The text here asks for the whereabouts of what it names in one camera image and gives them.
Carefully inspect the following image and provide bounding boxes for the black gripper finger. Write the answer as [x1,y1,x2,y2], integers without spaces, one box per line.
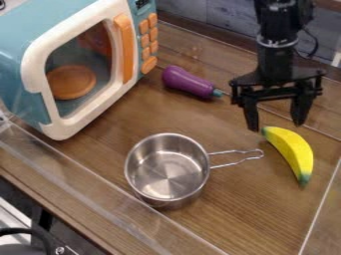
[290,87,314,127]
[244,97,258,131]

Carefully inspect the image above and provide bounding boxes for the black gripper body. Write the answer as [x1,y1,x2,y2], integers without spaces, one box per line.
[229,35,326,107]

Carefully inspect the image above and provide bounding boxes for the yellow toy banana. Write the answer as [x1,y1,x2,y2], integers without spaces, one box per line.
[261,127,314,186]

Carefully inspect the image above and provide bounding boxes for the silver metal pot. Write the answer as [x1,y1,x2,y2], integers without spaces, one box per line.
[125,132,264,209]

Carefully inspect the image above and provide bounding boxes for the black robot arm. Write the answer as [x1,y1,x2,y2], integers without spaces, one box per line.
[229,0,326,131]

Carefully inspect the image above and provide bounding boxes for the purple toy eggplant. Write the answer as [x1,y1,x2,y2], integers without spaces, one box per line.
[162,66,222,99]

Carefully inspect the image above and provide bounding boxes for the orange microwave turntable plate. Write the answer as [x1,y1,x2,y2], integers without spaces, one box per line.
[47,65,96,100]

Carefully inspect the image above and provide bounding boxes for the blue white toy microwave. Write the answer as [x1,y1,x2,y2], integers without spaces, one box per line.
[0,0,159,140]

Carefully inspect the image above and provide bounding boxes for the clear acrylic right barrier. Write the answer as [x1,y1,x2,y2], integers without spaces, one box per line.
[298,160,341,255]

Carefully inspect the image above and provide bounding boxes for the clear acrylic barrier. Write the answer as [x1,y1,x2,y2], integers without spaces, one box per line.
[0,113,227,255]
[298,160,341,255]

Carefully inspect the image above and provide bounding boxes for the clear acrylic front barrier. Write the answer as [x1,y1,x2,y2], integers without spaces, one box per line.
[0,113,227,255]

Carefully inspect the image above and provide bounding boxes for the black cable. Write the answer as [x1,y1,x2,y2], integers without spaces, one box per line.
[0,226,58,255]

